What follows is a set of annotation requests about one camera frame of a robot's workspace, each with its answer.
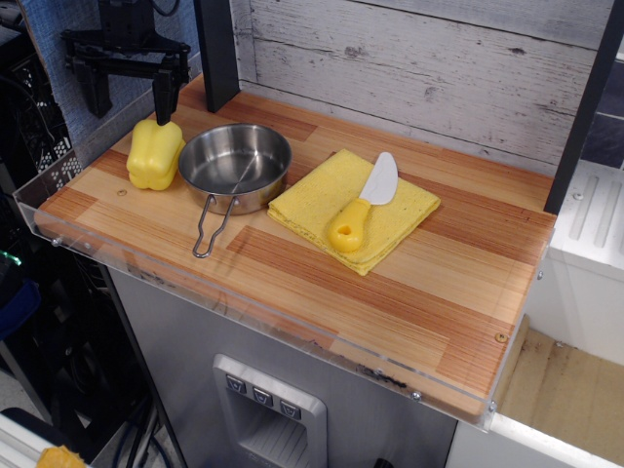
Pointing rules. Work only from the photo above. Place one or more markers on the silver water dispenser panel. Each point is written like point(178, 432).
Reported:
point(270, 423)

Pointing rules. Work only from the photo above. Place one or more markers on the yellow folded cloth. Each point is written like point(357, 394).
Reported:
point(308, 208)

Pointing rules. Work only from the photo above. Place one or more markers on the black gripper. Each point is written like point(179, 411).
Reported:
point(127, 44)

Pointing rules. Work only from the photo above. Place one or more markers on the yellow object bottom corner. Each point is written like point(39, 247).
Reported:
point(59, 457)

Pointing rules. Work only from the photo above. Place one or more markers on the yellow plastic bell pepper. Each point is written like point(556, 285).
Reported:
point(153, 159)

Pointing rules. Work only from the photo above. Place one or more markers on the clear acrylic edge guard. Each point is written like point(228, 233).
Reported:
point(435, 317)

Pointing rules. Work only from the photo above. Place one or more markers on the black vertical post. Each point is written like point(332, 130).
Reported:
point(591, 98)
point(218, 52)

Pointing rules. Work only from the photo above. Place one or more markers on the black right vertical post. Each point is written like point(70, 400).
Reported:
point(591, 98)

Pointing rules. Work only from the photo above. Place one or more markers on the silver toy fridge cabinet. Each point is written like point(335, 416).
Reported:
point(368, 423)

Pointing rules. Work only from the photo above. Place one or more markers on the blue fabric panel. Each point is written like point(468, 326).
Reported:
point(132, 98)

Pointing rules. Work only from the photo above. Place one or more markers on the white toy sink unit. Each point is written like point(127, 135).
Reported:
point(559, 402)

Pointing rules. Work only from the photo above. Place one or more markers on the toy knife yellow handle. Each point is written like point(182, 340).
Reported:
point(346, 232)

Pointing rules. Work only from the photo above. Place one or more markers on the black left vertical post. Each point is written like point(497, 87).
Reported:
point(218, 52)

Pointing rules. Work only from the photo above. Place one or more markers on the stainless steel pot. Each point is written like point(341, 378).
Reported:
point(234, 169)

